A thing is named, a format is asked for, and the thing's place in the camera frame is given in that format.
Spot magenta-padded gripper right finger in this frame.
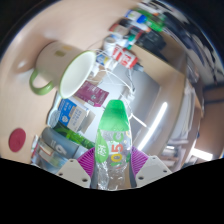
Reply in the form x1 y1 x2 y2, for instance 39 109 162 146
129 146 173 188

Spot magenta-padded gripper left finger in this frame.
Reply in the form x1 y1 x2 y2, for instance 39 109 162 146
54 147 98 189

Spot clear bottle with green cap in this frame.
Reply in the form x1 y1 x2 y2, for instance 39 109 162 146
95 99 133 191

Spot grey lidded container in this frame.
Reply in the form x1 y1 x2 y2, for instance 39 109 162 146
39 127 88 162

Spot green glass bottle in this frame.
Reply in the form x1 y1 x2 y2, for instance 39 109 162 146
53 122 96 150

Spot under-shelf light bar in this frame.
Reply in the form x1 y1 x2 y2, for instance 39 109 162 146
137 101 169 152

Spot white and blue carton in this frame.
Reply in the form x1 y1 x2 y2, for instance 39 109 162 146
57 98 96 134

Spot magenta snack pouch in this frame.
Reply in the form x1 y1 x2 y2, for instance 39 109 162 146
75 79 110 108

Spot red and white canister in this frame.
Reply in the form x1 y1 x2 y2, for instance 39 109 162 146
111 45 139 69

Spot white cables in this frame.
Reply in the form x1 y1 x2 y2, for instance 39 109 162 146
89 49 148 128

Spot white mug with green handle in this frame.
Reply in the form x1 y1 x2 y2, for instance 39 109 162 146
29 40 98 100

